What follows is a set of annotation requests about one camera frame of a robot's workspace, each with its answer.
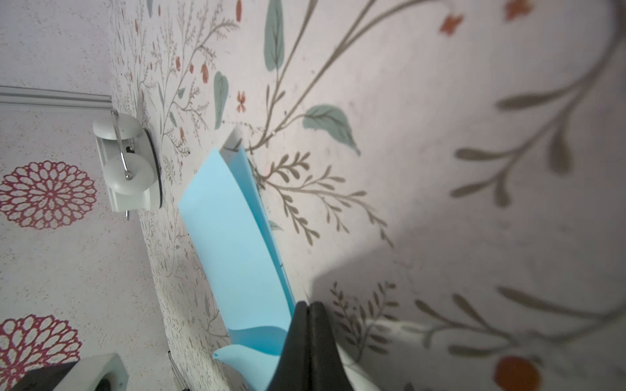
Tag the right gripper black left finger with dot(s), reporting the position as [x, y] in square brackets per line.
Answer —
[293, 370]

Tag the light blue paper sheet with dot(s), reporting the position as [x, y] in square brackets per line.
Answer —
[223, 213]

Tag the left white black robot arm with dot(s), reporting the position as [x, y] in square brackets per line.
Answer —
[102, 372]

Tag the white alarm clock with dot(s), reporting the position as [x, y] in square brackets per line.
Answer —
[129, 163]

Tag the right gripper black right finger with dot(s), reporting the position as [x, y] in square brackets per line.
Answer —
[326, 370]

